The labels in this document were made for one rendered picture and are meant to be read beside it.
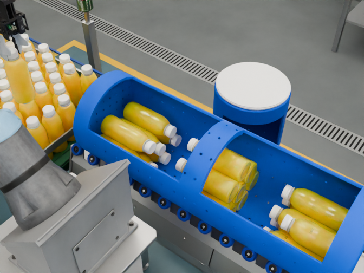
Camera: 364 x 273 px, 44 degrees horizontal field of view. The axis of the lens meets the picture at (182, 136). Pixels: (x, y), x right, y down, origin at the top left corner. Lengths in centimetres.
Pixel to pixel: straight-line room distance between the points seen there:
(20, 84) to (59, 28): 265
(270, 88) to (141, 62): 202
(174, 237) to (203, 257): 11
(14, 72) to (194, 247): 76
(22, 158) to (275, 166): 74
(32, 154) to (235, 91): 91
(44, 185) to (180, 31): 312
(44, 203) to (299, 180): 74
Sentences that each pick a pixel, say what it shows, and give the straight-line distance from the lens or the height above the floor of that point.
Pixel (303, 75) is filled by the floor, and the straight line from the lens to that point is 356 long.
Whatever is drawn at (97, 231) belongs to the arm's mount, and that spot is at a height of 127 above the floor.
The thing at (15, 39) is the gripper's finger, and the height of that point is 134.
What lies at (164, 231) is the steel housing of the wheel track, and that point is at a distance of 146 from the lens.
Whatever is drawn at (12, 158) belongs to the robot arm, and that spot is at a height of 142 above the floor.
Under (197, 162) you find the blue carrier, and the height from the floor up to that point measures 120.
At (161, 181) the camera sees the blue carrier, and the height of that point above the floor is 112.
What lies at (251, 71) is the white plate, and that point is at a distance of 176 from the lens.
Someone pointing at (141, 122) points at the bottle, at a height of 110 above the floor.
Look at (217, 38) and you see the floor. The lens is 386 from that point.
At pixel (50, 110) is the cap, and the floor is 108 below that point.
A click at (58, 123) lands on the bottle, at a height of 103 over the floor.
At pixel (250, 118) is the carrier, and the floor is 99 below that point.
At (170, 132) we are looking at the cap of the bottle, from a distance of 140.
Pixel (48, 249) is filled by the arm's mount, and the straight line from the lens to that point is 89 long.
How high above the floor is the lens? 208
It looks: 45 degrees down
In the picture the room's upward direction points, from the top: straight up
